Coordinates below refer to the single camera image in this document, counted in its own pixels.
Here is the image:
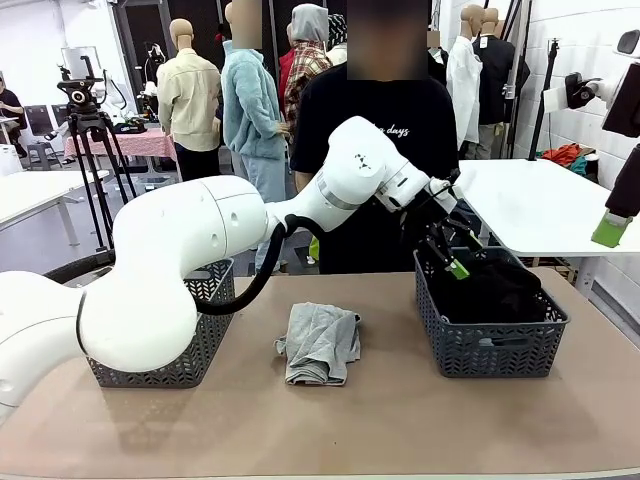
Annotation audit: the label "black stand poles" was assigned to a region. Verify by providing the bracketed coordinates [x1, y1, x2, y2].
[501, 0, 532, 159]

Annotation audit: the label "black garment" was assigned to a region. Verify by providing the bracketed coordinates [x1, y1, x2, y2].
[424, 249, 551, 326]

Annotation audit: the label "large white table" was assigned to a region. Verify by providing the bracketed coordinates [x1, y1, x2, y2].
[452, 158, 640, 296]

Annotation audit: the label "mannequin in cream jacket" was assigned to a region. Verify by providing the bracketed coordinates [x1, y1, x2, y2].
[157, 18, 225, 182]

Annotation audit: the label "red and green clothes pile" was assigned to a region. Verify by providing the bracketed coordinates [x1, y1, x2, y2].
[542, 143, 599, 177]

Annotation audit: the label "pink checkered tablecloth table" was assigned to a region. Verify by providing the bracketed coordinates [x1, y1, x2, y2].
[63, 127, 181, 174]

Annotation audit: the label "black camera tripod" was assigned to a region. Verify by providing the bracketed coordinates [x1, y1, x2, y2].
[64, 112, 159, 261]

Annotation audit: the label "white side table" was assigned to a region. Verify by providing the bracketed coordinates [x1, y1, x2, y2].
[0, 169, 111, 249]

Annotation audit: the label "person in black T-shirt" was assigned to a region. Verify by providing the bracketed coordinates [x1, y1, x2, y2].
[289, 0, 461, 275]

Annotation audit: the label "mannequin in black shirt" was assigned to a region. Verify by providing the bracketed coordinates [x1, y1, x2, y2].
[472, 7, 531, 161]

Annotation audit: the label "seated person in black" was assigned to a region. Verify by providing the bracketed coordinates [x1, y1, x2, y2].
[0, 72, 29, 159]

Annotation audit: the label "mannequin in white shirt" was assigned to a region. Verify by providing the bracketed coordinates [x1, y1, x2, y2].
[446, 4, 484, 151]

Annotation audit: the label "light grey garment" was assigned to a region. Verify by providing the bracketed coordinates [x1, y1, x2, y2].
[273, 302, 362, 387]

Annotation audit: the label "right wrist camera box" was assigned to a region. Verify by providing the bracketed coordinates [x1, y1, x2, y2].
[564, 72, 604, 110]

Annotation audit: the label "grey stool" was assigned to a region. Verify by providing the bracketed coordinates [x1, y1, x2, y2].
[24, 142, 64, 171]

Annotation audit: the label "mannequin in plaid shirt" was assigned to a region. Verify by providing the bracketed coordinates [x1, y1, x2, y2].
[278, 3, 334, 121]

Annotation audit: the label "grey perforated plastic basket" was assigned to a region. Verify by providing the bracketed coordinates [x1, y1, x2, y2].
[87, 257, 237, 390]
[413, 246, 571, 380]

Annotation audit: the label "mannequin in blue fleece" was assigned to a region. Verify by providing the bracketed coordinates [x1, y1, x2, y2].
[221, 0, 291, 275]

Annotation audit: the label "grey storage crate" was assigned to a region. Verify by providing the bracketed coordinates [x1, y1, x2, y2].
[133, 174, 180, 194]

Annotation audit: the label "black light stand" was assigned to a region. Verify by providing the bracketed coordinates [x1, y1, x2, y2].
[528, 38, 561, 162]

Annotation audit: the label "tablet screen on stand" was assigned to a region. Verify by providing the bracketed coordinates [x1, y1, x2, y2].
[61, 46, 100, 79]

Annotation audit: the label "figure in black jacket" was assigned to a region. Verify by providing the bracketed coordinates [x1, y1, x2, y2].
[427, 29, 450, 86]

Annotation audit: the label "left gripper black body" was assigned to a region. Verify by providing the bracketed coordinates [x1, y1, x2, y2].
[399, 192, 454, 242]

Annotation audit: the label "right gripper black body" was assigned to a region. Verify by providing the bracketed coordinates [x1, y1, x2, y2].
[602, 62, 640, 139]

